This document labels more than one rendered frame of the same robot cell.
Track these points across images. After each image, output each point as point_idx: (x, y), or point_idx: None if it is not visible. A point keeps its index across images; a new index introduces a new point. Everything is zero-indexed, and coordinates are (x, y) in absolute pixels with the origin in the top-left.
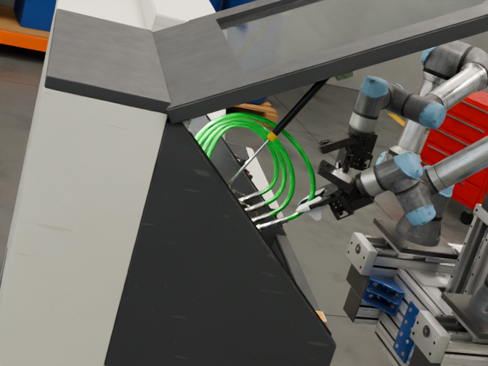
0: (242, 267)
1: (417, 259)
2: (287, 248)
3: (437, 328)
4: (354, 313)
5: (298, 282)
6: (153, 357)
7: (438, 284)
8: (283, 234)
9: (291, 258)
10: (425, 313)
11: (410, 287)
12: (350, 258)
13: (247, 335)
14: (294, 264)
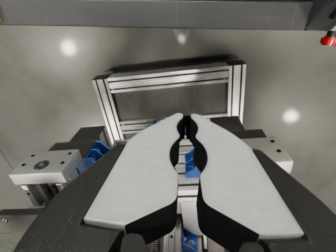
0: None
1: None
2: (242, 14)
3: (23, 176)
4: (215, 121)
5: (103, 5)
6: None
7: (187, 217)
8: (308, 21)
9: (201, 14)
10: (56, 177)
11: (178, 187)
12: (259, 139)
13: None
14: (174, 14)
